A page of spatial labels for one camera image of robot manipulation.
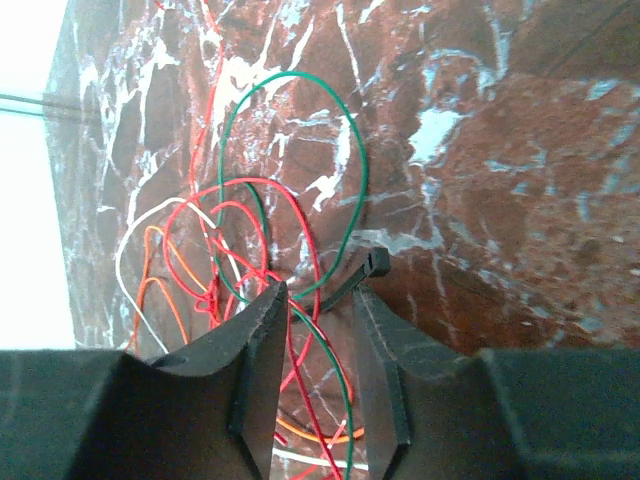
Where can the black zip tie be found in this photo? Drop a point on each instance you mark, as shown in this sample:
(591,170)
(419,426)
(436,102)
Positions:
(376,264)

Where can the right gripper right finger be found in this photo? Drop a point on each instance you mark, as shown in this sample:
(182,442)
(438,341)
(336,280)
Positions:
(432,413)

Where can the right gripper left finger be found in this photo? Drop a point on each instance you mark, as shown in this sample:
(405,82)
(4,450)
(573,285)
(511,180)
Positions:
(205,411)

